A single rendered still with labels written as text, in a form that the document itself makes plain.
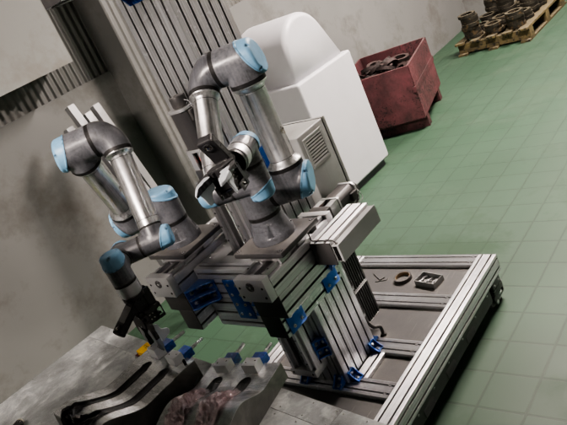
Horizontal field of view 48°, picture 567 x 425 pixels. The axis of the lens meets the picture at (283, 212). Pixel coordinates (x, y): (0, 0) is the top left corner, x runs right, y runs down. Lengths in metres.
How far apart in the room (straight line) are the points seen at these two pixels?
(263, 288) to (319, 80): 2.92
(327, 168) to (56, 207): 2.26
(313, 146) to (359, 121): 2.60
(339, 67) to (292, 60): 0.47
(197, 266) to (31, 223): 1.96
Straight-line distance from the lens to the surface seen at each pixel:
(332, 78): 4.91
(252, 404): 1.79
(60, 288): 4.37
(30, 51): 4.11
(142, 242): 2.11
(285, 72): 4.71
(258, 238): 2.14
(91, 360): 2.64
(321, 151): 2.54
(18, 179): 4.27
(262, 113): 1.98
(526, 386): 2.82
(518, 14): 7.45
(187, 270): 2.48
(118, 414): 1.98
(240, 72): 1.94
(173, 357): 2.07
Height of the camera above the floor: 1.87
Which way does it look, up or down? 21 degrees down
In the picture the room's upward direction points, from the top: 25 degrees counter-clockwise
